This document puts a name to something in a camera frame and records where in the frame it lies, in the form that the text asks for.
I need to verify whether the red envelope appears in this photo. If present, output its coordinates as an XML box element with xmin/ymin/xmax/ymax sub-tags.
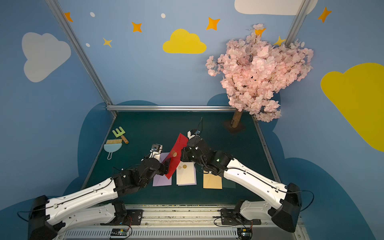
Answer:
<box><xmin>163</xmin><ymin>134</ymin><xmax>188</xmax><ymax>179</ymax></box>

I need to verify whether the lilac envelope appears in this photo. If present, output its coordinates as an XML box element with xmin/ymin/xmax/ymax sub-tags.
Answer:
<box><xmin>178</xmin><ymin>161</ymin><xmax>198</xmax><ymax>187</ymax></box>
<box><xmin>153</xmin><ymin>153</ymin><xmax>172</xmax><ymax>187</ymax></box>

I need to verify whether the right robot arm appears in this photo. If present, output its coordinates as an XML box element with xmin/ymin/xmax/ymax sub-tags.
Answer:
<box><xmin>181</xmin><ymin>136</ymin><xmax>302</xmax><ymax>233</ymax></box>

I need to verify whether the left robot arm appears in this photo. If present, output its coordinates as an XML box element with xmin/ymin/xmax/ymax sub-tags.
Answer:
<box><xmin>28</xmin><ymin>158</ymin><xmax>171</xmax><ymax>240</ymax></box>

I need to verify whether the tan kraft envelope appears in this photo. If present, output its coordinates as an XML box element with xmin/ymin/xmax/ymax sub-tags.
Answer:
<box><xmin>203</xmin><ymin>172</ymin><xmax>223</xmax><ymax>190</ymax></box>

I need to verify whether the dark green envelope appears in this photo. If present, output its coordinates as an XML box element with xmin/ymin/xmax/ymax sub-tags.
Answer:
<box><xmin>222</xmin><ymin>178</ymin><xmax>236</xmax><ymax>189</ymax></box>

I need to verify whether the blue toy brush dustpan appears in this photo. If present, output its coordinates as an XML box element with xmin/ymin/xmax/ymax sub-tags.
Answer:
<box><xmin>104</xmin><ymin>139</ymin><xmax>123</xmax><ymax>160</ymax></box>

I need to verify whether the green toy rake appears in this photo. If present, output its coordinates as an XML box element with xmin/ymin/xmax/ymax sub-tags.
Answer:
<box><xmin>112</xmin><ymin>127</ymin><xmax>129</xmax><ymax>144</ymax></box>

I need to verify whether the left controller board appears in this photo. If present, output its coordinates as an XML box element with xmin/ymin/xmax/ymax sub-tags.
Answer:
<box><xmin>110</xmin><ymin>228</ymin><xmax>130</xmax><ymax>239</ymax></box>

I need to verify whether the controller board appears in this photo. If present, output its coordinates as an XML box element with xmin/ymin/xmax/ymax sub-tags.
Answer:
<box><xmin>110</xmin><ymin>228</ymin><xmax>130</xmax><ymax>239</ymax></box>
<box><xmin>237</xmin><ymin>228</ymin><xmax>252</xmax><ymax>240</ymax></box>

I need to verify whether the right controller board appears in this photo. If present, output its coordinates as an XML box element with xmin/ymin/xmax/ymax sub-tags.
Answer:
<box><xmin>237</xmin><ymin>228</ymin><xmax>252</xmax><ymax>240</ymax></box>

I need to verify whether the pink blossom artificial tree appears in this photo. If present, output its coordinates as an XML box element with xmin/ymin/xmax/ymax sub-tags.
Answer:
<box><xmin>206</xmin><ymin>24</ymin><xmax>314</xmax><ymax>130</ymax></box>

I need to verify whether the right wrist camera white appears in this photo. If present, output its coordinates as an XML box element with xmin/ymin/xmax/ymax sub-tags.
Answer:
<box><xmin>187</xmin><ymin>129</ymin><xmax>201</xmax><ymax>140</ymax></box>

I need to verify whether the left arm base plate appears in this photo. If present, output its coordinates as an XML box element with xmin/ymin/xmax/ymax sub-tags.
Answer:
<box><xmin>101</xmin><ymin>209</ymin><xmax>144</xmax><ymax>226</ymax></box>

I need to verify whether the aluminium front rail base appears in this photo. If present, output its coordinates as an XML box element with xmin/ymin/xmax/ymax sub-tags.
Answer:
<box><xmin>57</xmin><ymin>205</ymin><xmax>310</xmax><ymax>240</ymax></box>

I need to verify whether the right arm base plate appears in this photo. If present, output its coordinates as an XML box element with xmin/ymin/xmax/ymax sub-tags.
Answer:
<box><xmin>219</xmin><ymin>208</ymin><xmax>262</xmax><ymax>226</ymax></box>

